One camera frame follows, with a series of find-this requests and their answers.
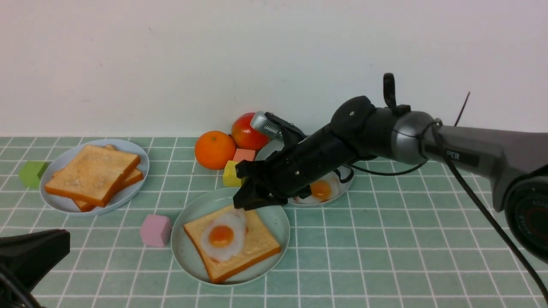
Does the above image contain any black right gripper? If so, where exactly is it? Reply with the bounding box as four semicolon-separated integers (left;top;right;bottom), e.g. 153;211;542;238
232;124;366;210

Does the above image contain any fried egg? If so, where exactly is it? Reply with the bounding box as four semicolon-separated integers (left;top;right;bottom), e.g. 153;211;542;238
200;209;248;262
293;172;342;205

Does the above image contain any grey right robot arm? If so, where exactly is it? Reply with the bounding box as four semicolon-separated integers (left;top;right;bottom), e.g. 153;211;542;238
233;96;548;262

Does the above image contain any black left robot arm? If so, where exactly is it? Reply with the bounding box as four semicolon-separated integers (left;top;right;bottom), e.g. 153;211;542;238
0;229;71;308

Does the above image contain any yellow cube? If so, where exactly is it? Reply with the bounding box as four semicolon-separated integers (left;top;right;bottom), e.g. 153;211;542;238
223;160;244;187

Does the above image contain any salmon pink cube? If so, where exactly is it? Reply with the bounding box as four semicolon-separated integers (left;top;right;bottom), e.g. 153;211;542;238
232;148;256;162

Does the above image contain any red apple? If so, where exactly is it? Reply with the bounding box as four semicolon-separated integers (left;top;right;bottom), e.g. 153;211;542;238
231;113;270;151

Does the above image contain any orange fruit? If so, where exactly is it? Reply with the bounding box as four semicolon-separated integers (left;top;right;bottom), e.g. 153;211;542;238
194;130;236;170

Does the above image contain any grey egg plate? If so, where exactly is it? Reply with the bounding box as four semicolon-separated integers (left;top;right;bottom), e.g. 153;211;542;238
253;135;354;207

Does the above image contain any green checkered tablecloth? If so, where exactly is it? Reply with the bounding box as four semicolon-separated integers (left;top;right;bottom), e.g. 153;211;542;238
0;137;547;308

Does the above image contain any light blue bread plate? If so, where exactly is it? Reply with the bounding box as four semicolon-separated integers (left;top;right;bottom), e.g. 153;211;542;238
39;139;149;216

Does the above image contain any green cube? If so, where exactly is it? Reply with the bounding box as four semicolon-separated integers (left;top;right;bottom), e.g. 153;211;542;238
19;160;49;189

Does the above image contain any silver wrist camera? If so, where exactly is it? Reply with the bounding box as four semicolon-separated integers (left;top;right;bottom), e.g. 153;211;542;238
250;111;307;145

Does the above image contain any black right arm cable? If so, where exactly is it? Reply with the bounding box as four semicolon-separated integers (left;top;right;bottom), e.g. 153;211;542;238
334;73;548;302

